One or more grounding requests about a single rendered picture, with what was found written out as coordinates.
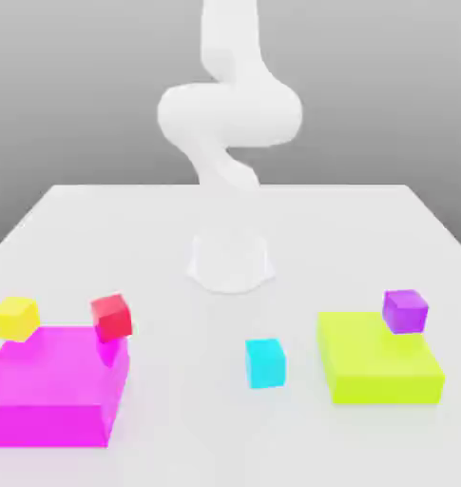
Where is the large magenta box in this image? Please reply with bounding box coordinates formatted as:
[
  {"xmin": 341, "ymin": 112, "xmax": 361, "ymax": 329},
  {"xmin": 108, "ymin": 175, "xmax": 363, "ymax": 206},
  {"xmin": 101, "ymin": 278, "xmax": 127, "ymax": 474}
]
[{"xmin": 0, "ymin": 325, "xmax": 131, "ymax": 449}]

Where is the small yellow cube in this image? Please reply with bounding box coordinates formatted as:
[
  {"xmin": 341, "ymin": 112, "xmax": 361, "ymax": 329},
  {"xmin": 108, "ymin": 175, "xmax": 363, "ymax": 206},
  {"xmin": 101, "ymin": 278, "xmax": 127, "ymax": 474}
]
[{"xmin": 0, "ymin": 296, "xmax": 42, "ymax": 343}]

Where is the small red cube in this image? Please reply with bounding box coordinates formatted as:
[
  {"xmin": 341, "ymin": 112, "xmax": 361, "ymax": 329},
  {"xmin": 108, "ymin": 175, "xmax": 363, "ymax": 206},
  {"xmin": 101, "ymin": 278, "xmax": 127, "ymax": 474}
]
[{"xmin": 89, "ymin": 293, "xmax": 134, "ymax": 344}]

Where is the small purple cube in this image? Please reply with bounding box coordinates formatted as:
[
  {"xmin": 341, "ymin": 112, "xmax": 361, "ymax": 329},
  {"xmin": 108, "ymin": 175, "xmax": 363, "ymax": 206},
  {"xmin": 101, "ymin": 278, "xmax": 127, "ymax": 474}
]
[{"xmin": 381, "ymin": 289, "xmax": 430, "ymax": 335}]

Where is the large lime box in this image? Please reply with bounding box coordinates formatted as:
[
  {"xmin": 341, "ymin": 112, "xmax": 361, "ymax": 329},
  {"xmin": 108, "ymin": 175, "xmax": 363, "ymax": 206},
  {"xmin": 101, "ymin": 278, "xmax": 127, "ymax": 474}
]
[{"xmin": 316, "ymin": 311, "xmax": 447, "ymax": 405}]

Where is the small cyan cube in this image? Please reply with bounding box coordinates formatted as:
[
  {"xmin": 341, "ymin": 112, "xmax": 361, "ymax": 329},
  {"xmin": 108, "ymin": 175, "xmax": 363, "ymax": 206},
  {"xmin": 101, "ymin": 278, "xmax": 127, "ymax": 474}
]
[{"xmin": 244, "ymin": 337, "xmax": 287, "ymax": 390}]

